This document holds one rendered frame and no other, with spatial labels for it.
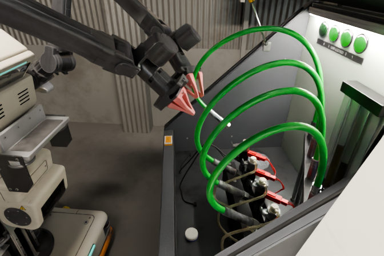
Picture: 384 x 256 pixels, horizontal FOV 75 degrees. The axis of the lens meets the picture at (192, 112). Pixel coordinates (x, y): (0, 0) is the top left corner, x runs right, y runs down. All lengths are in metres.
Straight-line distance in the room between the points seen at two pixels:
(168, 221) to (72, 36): 0.51
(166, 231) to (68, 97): 2.55
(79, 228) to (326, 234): 1.41
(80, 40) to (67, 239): 1.27
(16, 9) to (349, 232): 0.62
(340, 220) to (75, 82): 2.79
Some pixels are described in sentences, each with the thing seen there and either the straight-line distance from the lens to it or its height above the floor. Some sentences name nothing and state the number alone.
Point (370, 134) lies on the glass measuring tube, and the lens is 0.72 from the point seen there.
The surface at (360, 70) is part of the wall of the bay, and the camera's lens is 0.79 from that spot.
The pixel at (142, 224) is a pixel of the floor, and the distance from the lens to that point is 1.94.
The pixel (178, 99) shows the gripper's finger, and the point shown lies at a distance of 0.64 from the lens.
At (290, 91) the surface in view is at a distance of 0.52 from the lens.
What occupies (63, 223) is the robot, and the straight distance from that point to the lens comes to 1.73.
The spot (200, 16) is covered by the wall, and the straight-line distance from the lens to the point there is 2.41.
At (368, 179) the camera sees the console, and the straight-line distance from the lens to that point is 0.40.
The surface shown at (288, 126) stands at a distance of 0.46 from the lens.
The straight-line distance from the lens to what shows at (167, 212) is 0.76.
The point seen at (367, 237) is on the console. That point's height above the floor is 1.25.
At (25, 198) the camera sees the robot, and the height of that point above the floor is 0.81.
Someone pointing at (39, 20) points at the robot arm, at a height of 1.47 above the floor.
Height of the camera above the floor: 1.54
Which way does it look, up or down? 29 degrees down
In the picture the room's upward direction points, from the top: straight up
